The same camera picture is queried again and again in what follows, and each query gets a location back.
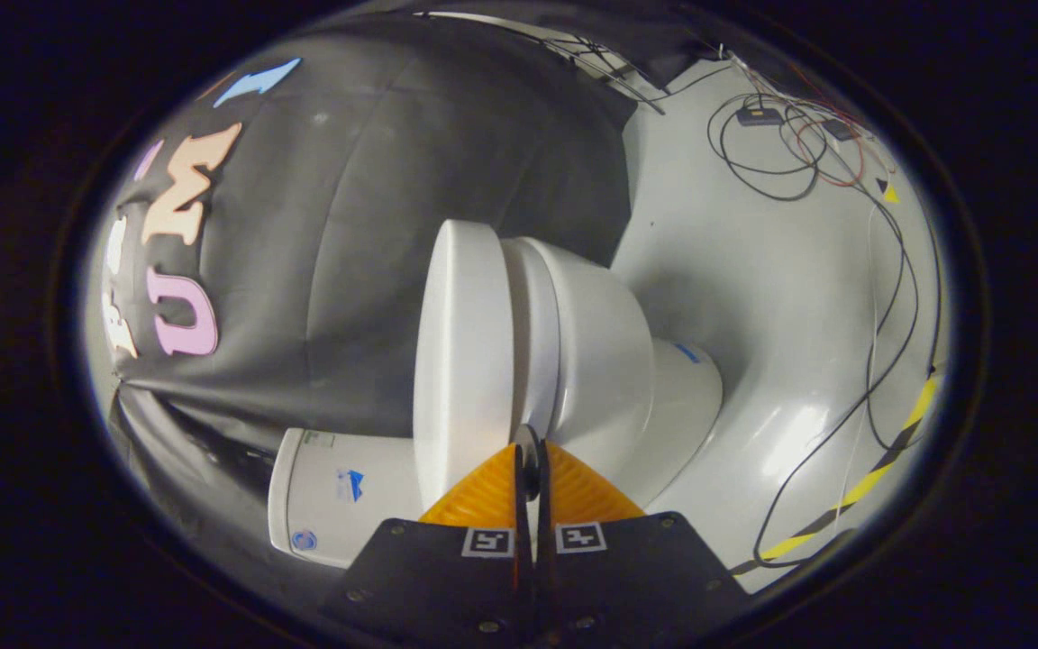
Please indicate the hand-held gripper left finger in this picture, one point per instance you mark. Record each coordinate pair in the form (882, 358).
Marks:
(429, 586)

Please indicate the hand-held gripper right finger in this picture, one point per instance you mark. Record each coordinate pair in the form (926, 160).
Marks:
(636, 586)

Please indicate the black round lid pull tab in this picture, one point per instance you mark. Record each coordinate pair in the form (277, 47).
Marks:
(530, 460)

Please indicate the white toilet lid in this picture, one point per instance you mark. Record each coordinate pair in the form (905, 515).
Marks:
(460, 361)

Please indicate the white ceramic toilet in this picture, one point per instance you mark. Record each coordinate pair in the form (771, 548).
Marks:
(600, 361)

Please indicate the yellow black floor tape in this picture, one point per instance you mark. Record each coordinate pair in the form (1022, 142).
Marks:
(870, 482)

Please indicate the black backdrop cloth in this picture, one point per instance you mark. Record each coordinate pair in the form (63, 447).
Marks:
(348, 225)

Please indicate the black power adapter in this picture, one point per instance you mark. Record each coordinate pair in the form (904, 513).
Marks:
(759, 115)

